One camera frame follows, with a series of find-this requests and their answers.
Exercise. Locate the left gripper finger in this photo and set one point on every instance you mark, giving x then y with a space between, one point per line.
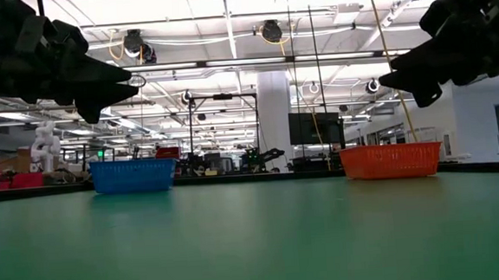
99 99
93 73

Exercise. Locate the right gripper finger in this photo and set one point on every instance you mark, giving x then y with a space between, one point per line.
424 83
431 55

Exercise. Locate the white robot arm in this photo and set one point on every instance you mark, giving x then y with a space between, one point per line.
46 146

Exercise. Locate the blue plastic basket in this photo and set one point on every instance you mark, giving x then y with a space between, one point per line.
132 177

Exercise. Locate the orange plastic basket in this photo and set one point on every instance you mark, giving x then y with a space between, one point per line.
389 162

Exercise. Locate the red toolbox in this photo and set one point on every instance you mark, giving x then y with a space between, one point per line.
168 153

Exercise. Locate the cardboard box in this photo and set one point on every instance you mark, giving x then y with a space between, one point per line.
16 163

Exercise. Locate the red crate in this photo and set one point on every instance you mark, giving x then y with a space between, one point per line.
22 181

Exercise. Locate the black monitor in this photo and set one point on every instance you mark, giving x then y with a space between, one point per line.
314 128

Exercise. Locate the white pillar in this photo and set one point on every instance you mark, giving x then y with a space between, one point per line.
274 112

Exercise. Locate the green table mat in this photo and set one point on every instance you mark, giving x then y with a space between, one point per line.
256 244

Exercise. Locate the black camera frame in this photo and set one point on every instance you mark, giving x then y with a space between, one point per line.
223 96

